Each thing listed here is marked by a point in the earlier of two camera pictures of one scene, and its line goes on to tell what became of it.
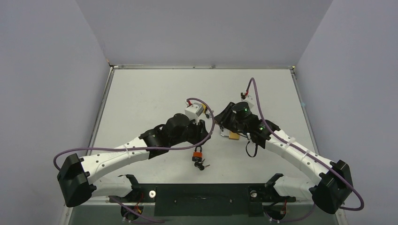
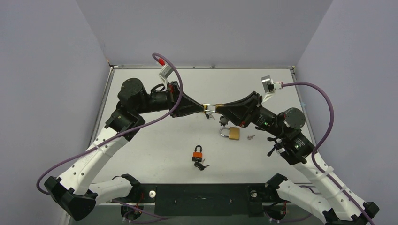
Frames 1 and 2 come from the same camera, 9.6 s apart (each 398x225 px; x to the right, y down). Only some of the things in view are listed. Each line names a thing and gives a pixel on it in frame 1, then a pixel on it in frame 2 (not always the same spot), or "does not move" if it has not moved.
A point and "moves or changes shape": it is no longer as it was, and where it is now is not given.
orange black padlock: x=197 y=156 does not move
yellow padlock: x=204 y=108 moves or changes shape
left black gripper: x=199 y=130 -> x=187 y=105
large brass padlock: x=232 y=136 does not move
